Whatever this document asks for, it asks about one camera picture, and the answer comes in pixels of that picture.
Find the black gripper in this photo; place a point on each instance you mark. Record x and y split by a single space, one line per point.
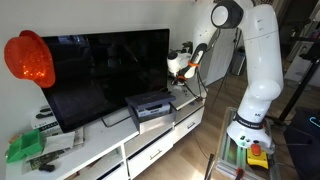
179 79

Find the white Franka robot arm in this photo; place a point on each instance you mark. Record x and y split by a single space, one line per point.
263 50

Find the black flat screen television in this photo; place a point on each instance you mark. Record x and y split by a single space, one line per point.
106 73

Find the white television stand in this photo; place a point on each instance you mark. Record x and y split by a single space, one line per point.
100 136

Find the black tripod stand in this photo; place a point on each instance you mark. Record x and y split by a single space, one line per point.
300 90

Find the dark blue cardboard box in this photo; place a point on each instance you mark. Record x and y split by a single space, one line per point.
150 98

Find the white interior door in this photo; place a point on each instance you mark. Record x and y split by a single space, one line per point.
218 66

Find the grey trash can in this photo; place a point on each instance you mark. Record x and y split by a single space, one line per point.
238 63

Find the thin black rod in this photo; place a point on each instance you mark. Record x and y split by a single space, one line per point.
209 166

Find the yellow emergency stop box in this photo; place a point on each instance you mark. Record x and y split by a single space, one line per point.
257 160

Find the white paper envelope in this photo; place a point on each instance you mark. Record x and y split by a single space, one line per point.
60 141

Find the black case with blue light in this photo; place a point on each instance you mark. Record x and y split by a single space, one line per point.
300 150

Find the white carton with black print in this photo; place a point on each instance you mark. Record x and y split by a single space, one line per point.
43 126

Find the small black object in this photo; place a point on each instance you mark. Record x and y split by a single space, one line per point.
46 167

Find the printed magazine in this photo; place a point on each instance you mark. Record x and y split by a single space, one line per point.
40 160

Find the green plastic bin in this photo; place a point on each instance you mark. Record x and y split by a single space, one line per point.
30 143

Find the small brown box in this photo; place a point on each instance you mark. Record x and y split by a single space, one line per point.
15 138

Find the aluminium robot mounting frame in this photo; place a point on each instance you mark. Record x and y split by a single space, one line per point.
230 150

